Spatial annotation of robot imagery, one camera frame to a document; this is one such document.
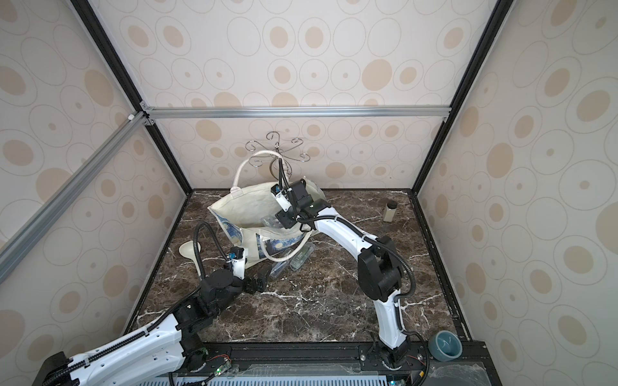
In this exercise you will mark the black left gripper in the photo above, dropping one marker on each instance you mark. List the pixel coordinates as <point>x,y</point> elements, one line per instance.
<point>254,287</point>

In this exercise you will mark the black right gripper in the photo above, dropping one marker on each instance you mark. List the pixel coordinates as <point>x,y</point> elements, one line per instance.
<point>294,195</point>

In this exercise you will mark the clear compass case back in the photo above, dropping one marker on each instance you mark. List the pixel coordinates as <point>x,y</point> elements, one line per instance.
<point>271,221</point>

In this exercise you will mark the clear case silver compass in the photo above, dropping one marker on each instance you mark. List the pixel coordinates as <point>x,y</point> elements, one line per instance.
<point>277,270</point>

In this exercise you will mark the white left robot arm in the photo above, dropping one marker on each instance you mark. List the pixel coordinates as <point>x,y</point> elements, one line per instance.
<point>169,344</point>

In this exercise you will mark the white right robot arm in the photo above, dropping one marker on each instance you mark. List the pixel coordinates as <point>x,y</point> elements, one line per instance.
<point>379,270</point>

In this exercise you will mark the starry night canvas bag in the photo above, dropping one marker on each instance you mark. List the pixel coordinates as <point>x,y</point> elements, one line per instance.
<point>247,217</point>

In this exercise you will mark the silver metal hook stand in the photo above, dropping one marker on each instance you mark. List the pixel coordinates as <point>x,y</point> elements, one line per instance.
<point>275,151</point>

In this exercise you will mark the small jar black lid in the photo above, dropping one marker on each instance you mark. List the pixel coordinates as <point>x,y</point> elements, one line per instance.
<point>390,211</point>

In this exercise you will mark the teal ceramic cup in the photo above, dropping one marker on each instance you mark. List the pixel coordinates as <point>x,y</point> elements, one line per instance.
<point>445,346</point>

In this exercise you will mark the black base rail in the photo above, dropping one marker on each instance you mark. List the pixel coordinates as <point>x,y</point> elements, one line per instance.
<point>288,364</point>

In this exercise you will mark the horizontal aluminium rail back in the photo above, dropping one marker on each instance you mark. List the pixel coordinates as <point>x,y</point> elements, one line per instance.
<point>302,111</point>

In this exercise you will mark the diagonal aluminium rail left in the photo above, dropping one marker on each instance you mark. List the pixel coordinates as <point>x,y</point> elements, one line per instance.
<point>31,233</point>

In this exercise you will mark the black corner frame post right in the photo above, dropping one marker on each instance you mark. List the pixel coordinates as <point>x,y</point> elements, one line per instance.
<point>488,36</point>

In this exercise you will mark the black corner frame post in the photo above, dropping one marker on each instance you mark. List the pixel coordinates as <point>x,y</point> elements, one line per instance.
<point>101,39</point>
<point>488,36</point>

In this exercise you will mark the black corner frame post left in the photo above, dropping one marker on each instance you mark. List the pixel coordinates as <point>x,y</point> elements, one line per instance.
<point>101,39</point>

